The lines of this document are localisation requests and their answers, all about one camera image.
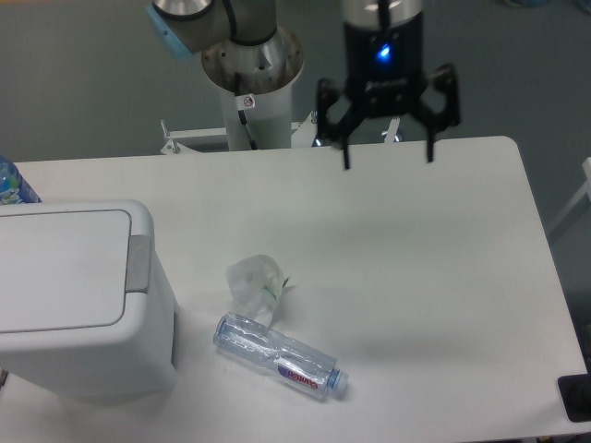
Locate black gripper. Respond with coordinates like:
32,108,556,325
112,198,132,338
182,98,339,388
315,0,463,172

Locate white push-button trash can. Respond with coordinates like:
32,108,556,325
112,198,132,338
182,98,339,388
1,199,179,398

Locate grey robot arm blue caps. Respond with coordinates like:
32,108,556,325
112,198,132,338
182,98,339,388
147,1,461,158

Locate white furniture leg right edge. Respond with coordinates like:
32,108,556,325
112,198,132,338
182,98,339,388
547,158,590,244

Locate crumpled clear plastic bag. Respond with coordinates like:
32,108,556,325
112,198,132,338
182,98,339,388
225,255,290,327

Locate clear empty plastic bottle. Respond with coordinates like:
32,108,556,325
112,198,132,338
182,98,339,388
212,312,349,401

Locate black device at table corner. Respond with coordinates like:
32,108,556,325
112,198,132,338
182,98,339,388
558,374,590,423

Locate blue labelled bottle at edge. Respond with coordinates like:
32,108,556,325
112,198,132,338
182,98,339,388
1,156,42,205

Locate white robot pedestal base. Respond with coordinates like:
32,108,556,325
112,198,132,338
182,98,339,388
159,27,404,156

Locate black cable on pedestal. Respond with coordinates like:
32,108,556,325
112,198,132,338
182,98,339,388
233,72,259,151

